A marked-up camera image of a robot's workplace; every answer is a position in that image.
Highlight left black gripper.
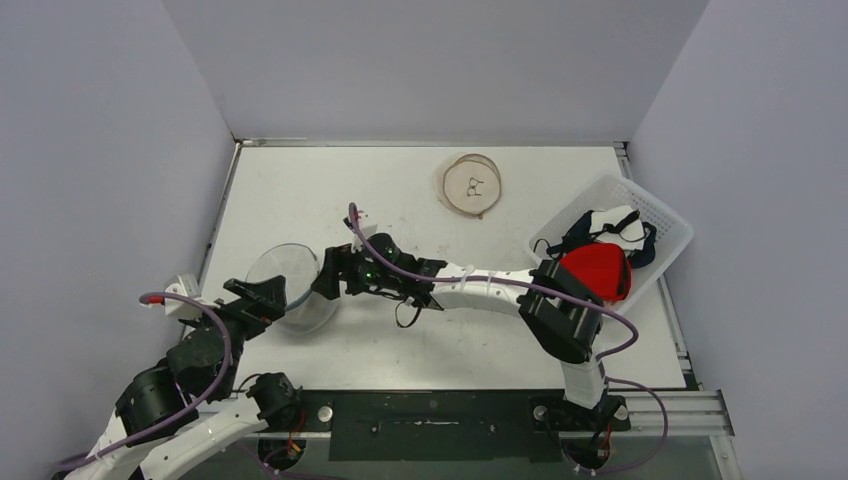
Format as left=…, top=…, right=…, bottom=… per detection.
left=183, top=274, right=288, bottom=398

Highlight blue-trim mesh laundry bag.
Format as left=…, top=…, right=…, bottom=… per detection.
left=245, top=243, right=339, bottom=336

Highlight white bra black straps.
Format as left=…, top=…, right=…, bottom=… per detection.
left=589, top=205, right=649, bottom=253

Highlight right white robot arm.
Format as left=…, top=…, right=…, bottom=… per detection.
left=312, top=233, right=607, bottom=429

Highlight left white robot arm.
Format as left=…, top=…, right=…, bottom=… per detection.
left=53, top=274, right=305, bottom=479

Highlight navy blue bra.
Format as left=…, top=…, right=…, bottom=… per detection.
left=544, top=206, right=657, bottom=269

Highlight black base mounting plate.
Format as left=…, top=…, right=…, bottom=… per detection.
left=257, top=389, right=631, bottom=468

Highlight white plastic basket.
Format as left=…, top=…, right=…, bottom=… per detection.
left=524, top=171, right=694, bottom=314

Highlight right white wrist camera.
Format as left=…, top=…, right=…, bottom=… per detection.
left=344, top=210, right=378, bottom=252

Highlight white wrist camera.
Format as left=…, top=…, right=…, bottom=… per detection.
left=344, top=210, right=378, bottom=252
left=163, top=273, right=202, bottom=320

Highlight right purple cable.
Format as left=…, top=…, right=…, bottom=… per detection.
left=347, top=202, right=670, bottom=475

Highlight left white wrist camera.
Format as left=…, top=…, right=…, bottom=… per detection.
left=163, top=273, right=202, bottom=320

